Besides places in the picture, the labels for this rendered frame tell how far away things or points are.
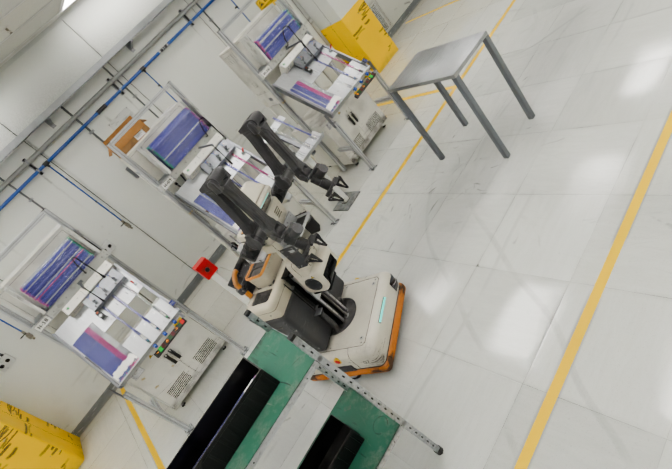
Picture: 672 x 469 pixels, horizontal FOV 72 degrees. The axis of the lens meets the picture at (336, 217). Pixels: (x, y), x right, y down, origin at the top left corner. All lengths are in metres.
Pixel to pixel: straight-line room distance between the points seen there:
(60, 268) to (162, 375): 1.20
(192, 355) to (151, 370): 0.35
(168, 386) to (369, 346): 2.19
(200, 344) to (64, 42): 3.45
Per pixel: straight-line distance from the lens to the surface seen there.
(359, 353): 2.80
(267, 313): 2.73
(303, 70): 4.86
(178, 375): 4.43
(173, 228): 5.85
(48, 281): 4.19
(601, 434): 2.33
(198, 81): 6.07
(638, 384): 2.37
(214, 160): 4.29
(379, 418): 2.39
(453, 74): 3.28
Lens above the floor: 2.08
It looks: 27 degrees down
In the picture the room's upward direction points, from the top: 45 degrees counter-clockwise
